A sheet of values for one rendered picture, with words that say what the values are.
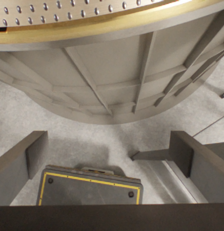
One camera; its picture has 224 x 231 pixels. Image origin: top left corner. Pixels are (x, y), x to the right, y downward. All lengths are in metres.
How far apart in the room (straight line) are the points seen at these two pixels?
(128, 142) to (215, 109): 0.79
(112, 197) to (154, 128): 0.66
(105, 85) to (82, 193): 0.77
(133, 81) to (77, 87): 0.24
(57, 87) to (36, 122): 0.96
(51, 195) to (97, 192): 0.32
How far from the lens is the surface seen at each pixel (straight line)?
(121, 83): 0.68
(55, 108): 1.58
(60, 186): 1.23
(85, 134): 1.47
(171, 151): 0.17
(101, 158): 1.45
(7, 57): 0.54
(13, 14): 0.38
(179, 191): 1.20
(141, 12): 0.33
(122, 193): 1.15
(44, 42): 0.36
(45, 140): 0.16
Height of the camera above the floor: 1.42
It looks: 79 degrees down
